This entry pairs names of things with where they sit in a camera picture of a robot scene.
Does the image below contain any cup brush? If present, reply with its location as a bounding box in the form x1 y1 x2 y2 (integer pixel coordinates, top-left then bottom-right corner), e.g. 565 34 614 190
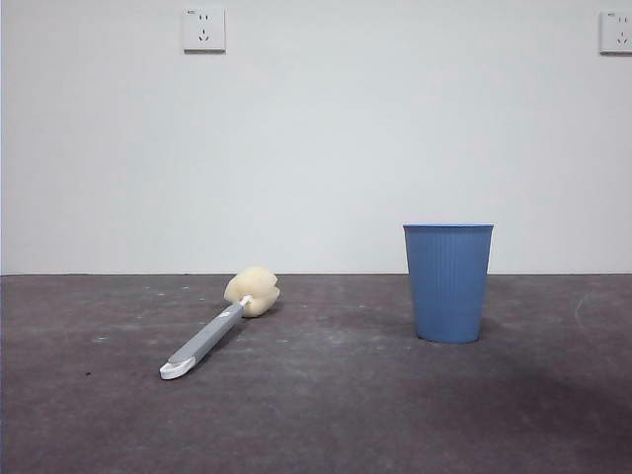
158 265 281 380

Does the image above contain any blue ribbed plastic cup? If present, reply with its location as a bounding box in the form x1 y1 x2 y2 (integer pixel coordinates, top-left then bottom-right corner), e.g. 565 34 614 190
402 222 496 345

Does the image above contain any white wall socket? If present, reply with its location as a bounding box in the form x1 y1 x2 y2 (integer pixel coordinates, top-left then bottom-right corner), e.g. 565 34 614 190
598 10 632 56
183 6 228 54

